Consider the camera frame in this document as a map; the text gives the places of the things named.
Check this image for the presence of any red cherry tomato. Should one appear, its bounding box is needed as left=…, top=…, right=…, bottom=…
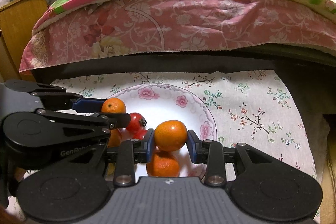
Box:
left=133, top=128, right=147, bottom=140
left=126, top=113, right=147, bottom=134

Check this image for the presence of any tan longan fruit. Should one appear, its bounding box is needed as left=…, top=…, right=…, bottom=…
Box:
left=106, top=162, right=115, bottom=176

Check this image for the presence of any small orange mandarin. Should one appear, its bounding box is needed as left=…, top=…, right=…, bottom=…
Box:
left=101, top=98, right=126, bottom=113

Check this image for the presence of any large orange mandarin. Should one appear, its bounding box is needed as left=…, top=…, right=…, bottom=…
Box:
left=146, top=149, right=180, bottom=177

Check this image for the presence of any dark bed frame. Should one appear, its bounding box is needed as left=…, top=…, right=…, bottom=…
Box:
left=32, top=43, right=335, bottom=115

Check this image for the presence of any wooden cabinet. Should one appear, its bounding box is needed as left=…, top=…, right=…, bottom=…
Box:
left=0, top=0, right=49, bottom=81

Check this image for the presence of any large red tomato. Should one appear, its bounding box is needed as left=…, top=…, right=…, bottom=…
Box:
left=107, top=129, right=122, bottom=148

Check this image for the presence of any white floral plate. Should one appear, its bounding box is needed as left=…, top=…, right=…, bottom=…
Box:
left=102, top=84, right=217, bottom=177

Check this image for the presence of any floral tablecloth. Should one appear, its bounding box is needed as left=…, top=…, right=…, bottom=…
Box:
left=4, top=69, right=320, bottom=222

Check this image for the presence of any pink floral bed sheet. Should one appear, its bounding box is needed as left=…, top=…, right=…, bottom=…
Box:
left=20, top=0, right=335, bottom=72

